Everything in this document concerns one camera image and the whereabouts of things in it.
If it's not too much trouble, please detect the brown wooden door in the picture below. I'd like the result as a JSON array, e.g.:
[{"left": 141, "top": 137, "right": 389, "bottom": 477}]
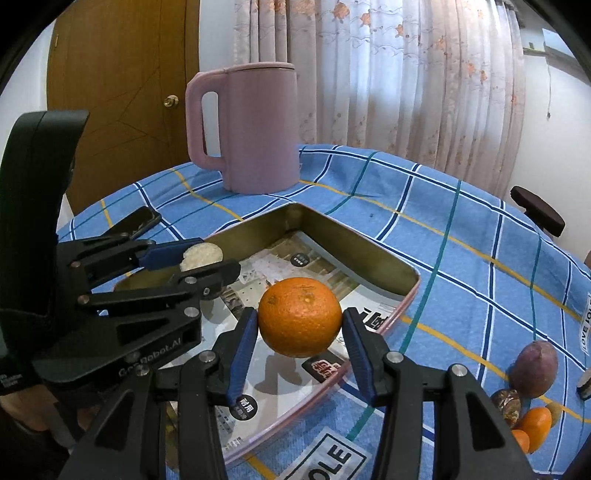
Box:
[{"left": 47, "top": 0, "right": 200, "bottom": 213}]

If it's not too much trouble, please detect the large orange tangerine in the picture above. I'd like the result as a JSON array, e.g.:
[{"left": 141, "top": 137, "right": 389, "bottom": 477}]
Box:
[{"left": 257, "top": 277, "right": 342, "bottom": 358}]

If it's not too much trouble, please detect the dark brown wrinkled fruit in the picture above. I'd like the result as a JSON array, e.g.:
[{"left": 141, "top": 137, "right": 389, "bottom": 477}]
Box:
[{"left": 491, "top": 389, "right": 522, "bottom": 428}]

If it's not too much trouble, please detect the pink metal tin box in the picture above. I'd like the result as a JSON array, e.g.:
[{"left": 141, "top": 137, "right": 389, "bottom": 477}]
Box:
[{"left": 112, "top": 202, "right": 422, "bottom": 467}]

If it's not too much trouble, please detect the floral sheer curtain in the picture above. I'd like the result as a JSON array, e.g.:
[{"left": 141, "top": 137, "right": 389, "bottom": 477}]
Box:
[{"left": 233, "top": 0, "right": 525, "bottom": 196}]

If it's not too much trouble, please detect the person's left hand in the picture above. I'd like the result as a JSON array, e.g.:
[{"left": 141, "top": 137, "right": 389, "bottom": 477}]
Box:
[{"left": 1, "top": 385, "right": 100, "bottom": 437}]

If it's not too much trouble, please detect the large purple passion fruit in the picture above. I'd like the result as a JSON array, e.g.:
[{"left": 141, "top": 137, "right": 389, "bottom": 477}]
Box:
[{"left": 509, "top": 340, "right": 558, "bottom": 399}]

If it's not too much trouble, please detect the dark round stool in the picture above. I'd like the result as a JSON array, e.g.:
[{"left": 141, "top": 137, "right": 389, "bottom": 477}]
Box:
[{"left": 510, "top": 186, "right": 566, "bottom": 237}]

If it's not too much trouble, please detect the blue plaid tablecloth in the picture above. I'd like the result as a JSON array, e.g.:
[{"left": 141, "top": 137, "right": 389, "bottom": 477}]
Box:
[{"left": 58, "top": 145, "right": 590, "bottom": 479}]

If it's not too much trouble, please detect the small orange tangerine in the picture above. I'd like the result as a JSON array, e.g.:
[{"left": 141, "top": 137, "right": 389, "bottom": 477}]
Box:
[
  {"left": 511, "top": 429, "right": 530, "bottom": 454},
  {"left": 514, "top": 407, "right": 552, "bottom": 454}
]

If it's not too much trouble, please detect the pink plastic pitcher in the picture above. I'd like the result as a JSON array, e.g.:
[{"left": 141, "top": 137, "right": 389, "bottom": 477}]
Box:
[{"left": 185, "top": 62, "right": 300, "bottom": 195}]

